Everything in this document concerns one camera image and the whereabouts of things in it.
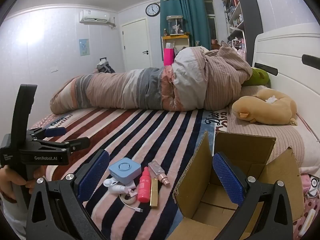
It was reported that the wall poster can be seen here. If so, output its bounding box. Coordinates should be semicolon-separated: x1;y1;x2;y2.
79;39;89;56

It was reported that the bright pink box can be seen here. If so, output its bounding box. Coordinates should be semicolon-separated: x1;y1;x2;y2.
164;47;180;66

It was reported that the yellow shelf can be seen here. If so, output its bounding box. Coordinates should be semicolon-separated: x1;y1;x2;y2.
161;34;190;62

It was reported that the yellow plush toy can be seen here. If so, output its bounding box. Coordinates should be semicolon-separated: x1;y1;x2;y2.
231;89;298;126

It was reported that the pink bottle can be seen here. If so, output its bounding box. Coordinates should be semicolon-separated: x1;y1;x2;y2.
137;166;151;203

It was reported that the rolled striped duvet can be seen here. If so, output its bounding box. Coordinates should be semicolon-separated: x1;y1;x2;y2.
49;42;253;111

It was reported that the cream white bar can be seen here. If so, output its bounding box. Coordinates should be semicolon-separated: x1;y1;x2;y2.
299;209;314;238

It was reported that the glass display case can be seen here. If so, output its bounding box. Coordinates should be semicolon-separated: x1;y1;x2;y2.
167;16;185;36

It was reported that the gold lipstick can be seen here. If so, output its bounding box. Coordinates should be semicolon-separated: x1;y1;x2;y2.
150;179;159;208

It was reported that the person's left hand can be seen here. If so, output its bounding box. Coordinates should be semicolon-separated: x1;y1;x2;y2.
0;166;47;200

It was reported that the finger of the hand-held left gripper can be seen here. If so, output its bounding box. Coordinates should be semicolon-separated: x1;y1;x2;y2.
37;137;90;154
27;127;66;140

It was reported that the teal curtain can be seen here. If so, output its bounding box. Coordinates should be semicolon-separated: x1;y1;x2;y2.
159;0;212;52

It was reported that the pink polka dot blanket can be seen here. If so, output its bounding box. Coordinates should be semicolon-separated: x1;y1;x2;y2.
294;174;320;238

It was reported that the window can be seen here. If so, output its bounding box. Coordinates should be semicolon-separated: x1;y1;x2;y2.
205;0;218;43

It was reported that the clear perfume bottle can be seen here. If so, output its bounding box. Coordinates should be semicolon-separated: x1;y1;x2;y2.
148;160;171;186

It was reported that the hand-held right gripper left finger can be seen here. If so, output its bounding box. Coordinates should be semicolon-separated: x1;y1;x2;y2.
26;149;110;240

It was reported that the white door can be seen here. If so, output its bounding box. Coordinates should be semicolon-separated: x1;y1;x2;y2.
121;19;152;72

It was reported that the blue square case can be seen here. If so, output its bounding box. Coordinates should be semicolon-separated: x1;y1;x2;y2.
108;158;142;183

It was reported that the green plush toy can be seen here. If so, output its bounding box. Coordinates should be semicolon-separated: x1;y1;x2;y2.
242;67;271;87

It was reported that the white round-dial device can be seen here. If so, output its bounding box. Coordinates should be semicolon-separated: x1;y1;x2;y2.
308;176;320;198

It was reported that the tall bookshelf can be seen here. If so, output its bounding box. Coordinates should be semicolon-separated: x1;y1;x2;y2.
222;0;263;63

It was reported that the white headboard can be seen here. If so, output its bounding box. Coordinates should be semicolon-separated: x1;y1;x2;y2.
251;22;320;140

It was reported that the white air conditioner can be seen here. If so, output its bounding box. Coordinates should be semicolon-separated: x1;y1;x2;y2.
79;9;110;25

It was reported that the white charger with cable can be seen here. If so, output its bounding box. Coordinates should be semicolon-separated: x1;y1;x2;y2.
109;183;143;213

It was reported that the pink white rack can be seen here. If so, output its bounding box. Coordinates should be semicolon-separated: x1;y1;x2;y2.
229;37;246;55

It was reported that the round wall clock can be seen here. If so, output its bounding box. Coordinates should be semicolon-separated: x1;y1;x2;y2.
145;3;161;17

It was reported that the brown cardboard box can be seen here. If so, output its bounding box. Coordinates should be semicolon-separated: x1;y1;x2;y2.
166;130;305;240

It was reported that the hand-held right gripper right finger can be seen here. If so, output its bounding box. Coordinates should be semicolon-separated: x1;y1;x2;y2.
212;152;293;240

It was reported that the white contact lens case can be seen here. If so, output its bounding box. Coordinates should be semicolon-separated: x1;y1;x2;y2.
103;177;120;187

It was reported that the pink pouch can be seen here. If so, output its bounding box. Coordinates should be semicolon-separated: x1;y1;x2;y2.
300;175;312;188

